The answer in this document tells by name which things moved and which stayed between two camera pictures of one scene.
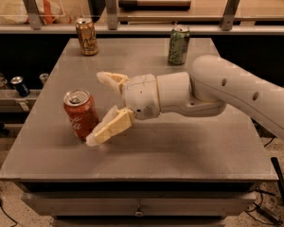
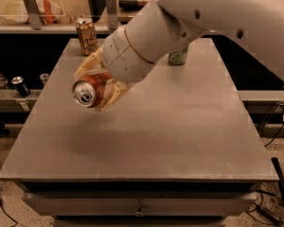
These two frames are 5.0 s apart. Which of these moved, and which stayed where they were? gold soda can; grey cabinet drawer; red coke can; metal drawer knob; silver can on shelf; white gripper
Moved: red coke can; white gripper
Stayed: metal drawer knob; grey cabinet drawer; gold soda can; silver can on shelf
